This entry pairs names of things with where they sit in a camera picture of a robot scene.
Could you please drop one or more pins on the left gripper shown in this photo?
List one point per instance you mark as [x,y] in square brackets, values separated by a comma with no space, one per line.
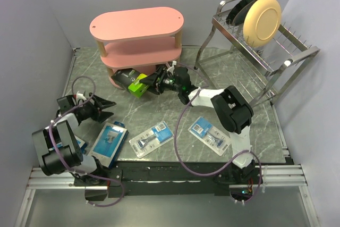
[99,116]

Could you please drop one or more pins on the cream plate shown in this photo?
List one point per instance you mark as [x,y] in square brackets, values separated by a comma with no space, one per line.
[261,22]

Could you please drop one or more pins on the blue white flat razor box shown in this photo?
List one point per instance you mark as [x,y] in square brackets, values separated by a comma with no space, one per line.
[82,144]

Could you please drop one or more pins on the aluminium rail frame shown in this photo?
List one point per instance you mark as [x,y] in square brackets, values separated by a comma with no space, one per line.
[273,206]

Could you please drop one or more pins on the pink three-tier shelf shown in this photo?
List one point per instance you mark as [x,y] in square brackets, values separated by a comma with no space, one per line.
[140,39]

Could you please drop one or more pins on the blue Harry's razor box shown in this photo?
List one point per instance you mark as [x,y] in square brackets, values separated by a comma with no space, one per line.
[109,143]

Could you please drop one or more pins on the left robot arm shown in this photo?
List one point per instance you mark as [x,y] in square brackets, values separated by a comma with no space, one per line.
[57,148]

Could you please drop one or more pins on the clear Gillette blister razor pack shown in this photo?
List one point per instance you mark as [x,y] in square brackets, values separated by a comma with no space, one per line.
[210,135]

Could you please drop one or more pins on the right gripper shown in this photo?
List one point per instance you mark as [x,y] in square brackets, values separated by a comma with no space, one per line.
[150,80]

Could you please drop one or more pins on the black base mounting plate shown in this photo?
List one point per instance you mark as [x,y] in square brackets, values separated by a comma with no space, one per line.
[169,178]

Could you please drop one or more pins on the steel dish rack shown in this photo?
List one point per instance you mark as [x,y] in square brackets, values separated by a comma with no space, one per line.
[264,75]

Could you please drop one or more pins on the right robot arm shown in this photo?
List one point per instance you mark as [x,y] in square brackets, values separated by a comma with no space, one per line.
[233,111]

